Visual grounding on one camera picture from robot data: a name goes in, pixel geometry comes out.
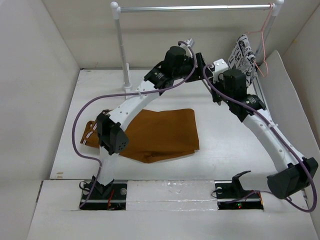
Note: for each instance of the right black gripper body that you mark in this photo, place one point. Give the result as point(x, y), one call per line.
point(219, 85)

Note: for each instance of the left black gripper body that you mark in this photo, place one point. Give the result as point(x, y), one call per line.
point(197, 73)

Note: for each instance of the brown trousers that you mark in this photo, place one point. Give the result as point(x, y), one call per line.
point(158, 136)

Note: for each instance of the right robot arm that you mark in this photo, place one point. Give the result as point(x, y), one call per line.
point(294, 171)

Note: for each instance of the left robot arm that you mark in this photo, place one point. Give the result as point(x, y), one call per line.
point(176, 69)

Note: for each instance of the pink clothes hanger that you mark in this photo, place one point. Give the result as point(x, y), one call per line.
point(265, 30)

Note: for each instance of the black and white patterned garment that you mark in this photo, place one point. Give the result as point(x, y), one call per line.
point(243, 58)

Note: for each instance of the white and silver clothes rack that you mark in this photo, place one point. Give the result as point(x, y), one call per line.
point(117, 10)

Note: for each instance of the white foam block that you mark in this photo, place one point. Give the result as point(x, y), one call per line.
point(171, 195)

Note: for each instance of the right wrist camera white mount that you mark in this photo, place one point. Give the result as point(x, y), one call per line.
point(220, 66)

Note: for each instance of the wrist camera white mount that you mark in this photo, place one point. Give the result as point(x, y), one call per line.
point(185, 43)
point(220, 66)

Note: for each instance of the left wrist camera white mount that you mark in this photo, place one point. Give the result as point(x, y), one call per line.
point(185, 43)

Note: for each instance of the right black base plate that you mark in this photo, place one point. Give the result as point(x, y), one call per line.
point(232, 196)

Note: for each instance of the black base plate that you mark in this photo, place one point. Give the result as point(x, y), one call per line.
point(111, 197)
point(232, 196)

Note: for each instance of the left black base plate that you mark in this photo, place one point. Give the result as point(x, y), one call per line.
point(111, 197)

